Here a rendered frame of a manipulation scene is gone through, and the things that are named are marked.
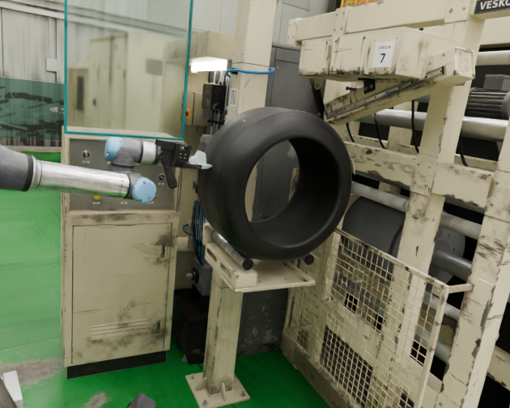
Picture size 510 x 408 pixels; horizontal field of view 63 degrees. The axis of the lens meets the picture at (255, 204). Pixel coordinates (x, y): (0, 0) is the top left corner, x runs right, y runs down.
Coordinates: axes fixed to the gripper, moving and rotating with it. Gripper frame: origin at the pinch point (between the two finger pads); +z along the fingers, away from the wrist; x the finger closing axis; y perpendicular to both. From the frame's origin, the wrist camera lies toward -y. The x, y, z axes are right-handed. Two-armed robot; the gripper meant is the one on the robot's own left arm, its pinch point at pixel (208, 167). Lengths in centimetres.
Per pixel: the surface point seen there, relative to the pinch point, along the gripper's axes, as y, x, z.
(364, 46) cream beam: 52, -16, 43
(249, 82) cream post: 34, 29, 23
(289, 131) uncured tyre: 18.4, -12.4, 22.7
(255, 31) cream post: 55, 29, 21
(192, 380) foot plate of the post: -122, 43, 29
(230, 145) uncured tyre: 9.7, -6.3, 4.2
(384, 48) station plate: 51, -27, 43
